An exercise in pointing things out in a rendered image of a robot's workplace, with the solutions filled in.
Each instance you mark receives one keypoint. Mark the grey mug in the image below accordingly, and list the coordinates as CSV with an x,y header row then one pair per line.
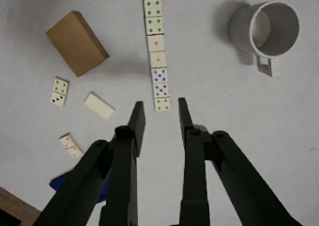
x,y
275,32

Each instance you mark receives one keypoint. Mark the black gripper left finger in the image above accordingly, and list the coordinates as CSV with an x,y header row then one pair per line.
x,y
75,200

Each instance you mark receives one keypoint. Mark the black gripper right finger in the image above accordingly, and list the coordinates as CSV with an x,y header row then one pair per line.
x,y
253,200

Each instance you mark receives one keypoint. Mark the brown rectangular box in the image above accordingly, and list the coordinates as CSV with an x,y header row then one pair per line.
x,y
77,43

